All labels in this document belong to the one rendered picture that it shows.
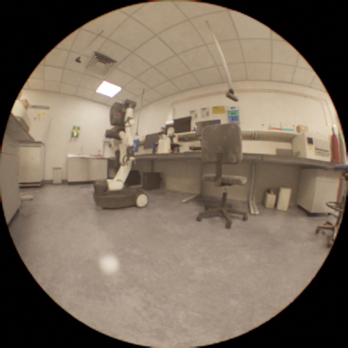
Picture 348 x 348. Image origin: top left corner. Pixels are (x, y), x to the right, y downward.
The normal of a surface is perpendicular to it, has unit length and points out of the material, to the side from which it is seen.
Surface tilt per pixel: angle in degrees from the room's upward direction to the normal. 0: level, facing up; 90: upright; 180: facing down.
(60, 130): 90
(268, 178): 90
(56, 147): 90
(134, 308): 0
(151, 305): 0
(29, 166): 90
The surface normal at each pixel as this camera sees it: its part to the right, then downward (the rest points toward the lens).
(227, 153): -0.69, 0.00
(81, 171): 0.83, 0.07
